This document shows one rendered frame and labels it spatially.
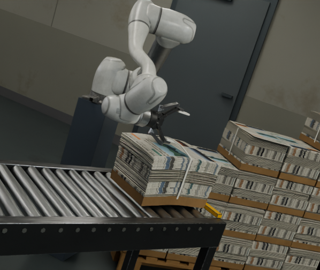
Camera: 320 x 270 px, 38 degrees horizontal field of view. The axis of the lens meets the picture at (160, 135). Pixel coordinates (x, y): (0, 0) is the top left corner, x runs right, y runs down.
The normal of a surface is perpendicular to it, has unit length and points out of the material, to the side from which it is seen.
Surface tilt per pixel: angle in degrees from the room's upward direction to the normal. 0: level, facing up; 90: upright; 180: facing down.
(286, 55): 90
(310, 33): 90
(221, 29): 90
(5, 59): 90
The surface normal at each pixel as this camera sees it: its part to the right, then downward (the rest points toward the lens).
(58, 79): -0.37, 0.10
